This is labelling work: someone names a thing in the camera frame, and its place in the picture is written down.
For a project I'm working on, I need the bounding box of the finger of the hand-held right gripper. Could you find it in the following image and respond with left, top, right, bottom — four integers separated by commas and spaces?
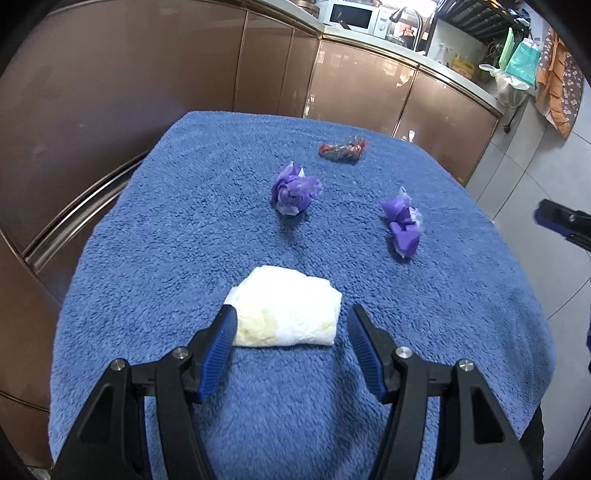
533, 198, 591, 253

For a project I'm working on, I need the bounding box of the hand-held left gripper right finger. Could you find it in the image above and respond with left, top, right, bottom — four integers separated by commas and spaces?
346, 302, 539, 480

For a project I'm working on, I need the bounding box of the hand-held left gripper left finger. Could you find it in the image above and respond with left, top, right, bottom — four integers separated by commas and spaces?
51, 305, 239, 480

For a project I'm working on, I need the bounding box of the white tissue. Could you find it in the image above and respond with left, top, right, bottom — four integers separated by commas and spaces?
223, 266, 343, 347

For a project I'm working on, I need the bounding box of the purple wrapper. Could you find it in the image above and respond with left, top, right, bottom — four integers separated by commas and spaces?
270, 162, 323, 217
379, 186, 424, 260

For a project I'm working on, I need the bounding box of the red clear wrapper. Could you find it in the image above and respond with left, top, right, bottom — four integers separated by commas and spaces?
318, 137, 372, 164

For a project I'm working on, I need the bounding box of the blue terry towel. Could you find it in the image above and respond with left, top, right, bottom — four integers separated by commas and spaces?
48, 111, 555, 480

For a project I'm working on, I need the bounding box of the orange floral apron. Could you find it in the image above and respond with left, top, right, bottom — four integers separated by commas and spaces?
535, 27, 585, 140

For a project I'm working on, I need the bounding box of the clear plastic bag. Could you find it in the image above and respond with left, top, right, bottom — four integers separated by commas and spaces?
479, 62, 532, 110

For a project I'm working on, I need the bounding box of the teal plastic bag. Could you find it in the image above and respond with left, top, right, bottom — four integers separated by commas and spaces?
505, 39, 541, 89

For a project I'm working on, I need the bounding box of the steel kitchen faucet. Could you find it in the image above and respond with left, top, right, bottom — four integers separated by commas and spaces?
390, 6, 437, 52

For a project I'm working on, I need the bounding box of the brown kitchen base cabinet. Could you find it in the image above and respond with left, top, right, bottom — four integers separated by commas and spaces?
0, 0, 504, 468

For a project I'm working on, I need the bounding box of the white microwave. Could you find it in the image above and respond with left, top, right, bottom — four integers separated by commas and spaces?
328, 0, 389, 38

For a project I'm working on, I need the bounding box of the black power cable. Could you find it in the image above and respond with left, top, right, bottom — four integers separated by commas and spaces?
502, 94, 532, 136

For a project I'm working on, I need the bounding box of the black wall rack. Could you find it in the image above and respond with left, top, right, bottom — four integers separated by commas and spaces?
436, 0, 532, 42

